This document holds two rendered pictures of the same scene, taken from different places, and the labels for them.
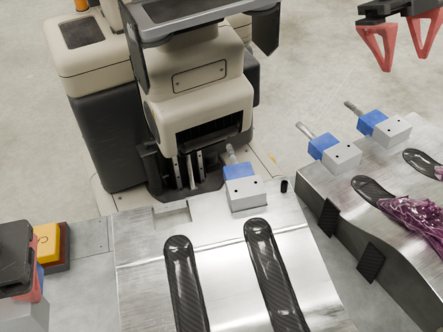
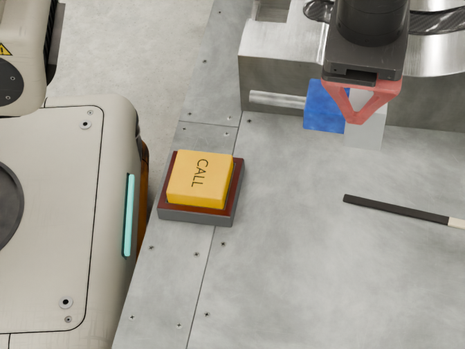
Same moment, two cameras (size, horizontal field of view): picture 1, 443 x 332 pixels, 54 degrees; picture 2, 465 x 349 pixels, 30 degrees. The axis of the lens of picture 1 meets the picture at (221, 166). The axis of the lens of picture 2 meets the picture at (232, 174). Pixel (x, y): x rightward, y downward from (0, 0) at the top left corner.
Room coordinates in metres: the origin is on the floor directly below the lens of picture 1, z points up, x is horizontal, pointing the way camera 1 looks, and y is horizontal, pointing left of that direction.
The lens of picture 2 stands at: (0.11, 0.79, 1.55)
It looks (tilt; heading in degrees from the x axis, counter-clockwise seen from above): 52 degrees down; 294
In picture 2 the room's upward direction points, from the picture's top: 5 degrees counter-clockwise
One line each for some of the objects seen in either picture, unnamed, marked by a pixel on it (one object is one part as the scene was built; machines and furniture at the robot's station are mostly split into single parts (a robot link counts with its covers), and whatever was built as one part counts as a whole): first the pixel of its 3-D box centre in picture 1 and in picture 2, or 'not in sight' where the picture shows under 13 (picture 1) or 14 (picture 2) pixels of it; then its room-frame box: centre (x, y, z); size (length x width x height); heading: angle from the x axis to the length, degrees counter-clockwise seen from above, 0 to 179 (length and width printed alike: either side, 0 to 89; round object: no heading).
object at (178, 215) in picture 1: (173, 220); (270, 18); (0.37, 0.08, 0.87); 0.05 x 0.05 x 0.04; 10
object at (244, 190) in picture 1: (238, 174); not in sight; (0.43, -0.02, 0.89); 0.13 x 0.05 x 0.05; 9
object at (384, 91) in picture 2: not in sight; (361, 77); (0.22, 0.25, 0.99); 0.07 x 0.07 x 0.09; 9
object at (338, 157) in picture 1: (321, 145); not in sight; (0.51, -0.17, 0.86); 0.13 x 0.05 x 0.05; 27
